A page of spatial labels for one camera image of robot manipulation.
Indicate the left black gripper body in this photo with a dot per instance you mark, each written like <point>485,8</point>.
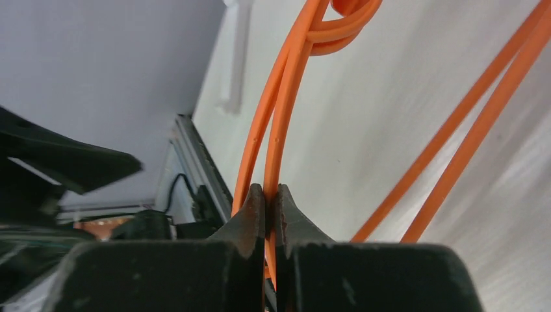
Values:
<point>32,243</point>

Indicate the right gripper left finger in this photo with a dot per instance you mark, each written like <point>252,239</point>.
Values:
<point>224,272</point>

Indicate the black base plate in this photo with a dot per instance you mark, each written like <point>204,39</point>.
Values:
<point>190,192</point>

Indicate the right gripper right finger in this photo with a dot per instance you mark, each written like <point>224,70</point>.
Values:
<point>316,273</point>

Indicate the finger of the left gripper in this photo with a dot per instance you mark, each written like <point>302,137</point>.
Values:
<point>78,166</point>

